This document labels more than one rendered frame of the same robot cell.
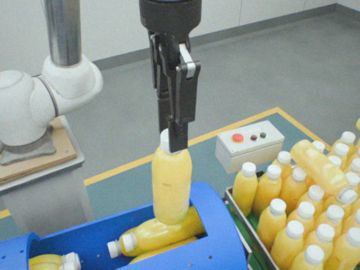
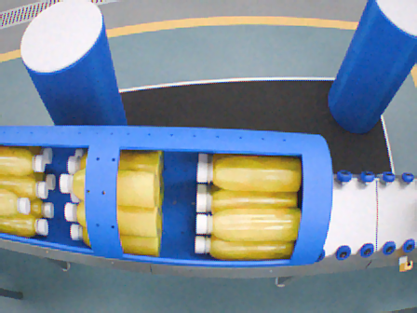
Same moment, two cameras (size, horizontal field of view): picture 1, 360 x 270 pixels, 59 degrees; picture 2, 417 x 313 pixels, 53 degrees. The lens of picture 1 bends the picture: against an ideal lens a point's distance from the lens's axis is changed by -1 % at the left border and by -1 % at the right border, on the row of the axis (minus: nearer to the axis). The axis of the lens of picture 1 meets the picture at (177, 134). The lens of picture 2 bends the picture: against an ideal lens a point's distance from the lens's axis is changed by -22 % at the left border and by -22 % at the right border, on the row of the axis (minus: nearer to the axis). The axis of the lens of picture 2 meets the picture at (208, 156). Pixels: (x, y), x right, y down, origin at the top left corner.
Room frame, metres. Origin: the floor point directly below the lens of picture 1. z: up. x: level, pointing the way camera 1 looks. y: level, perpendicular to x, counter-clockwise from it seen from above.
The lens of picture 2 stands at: (0.46, 0.58, 2.11)
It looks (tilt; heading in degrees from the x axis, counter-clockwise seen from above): 70 degrees down; 200
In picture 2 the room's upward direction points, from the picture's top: 4 degrees clockwise
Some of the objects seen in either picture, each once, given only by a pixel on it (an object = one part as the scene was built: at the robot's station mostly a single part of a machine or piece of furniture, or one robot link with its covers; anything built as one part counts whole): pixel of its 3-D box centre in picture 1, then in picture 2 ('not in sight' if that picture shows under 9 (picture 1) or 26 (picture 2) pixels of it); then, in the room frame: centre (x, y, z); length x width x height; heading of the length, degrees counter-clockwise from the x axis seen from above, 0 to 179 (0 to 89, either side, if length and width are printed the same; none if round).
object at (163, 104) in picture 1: (167, 115); not in sight; (0.42, 0.02, 1.48); 0.03 x 0.01 x 0.07; 112
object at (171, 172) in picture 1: (171, 180); not in sight; (0.40, 0.01, 1.34); 0.07 x 0.07 x 0.19
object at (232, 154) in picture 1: (248, 146); not in sight; (0.80, -0.24, 1.05); 0.20 x 0.10 x 0.10; 112
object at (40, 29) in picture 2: not in sight; (59, 33); (-0.08, -0.11, 1.03); 0.28 x 0.28 x 0.01
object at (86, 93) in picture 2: not in sight; (81, 96); (-0.08, -0.11, 0.59); 0.28 x 0.28 x 0.88
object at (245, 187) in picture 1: (244, 190); not in sight; (0.65, -0.21, 1.00); 0.07 x 0.07 x 0.19
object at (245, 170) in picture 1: (248, 169); not in sight; (0.65, -0.21, 1.10); 0.04 x 0.04 x 0.02
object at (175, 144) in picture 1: (178, 132); not in sight; (0.37, 0.00, 1.48); 0.03 x 0.01 x 0.07; 112
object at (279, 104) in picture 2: not in sight; (236, 140); (-0.35, 0.41, 0.07); 1.50 x 0.52 x 0.15; 119
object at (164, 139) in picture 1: (172, 139); not in sight; (0.39, 0.01, 1.44); 0.04 x 0.04 x 0.02
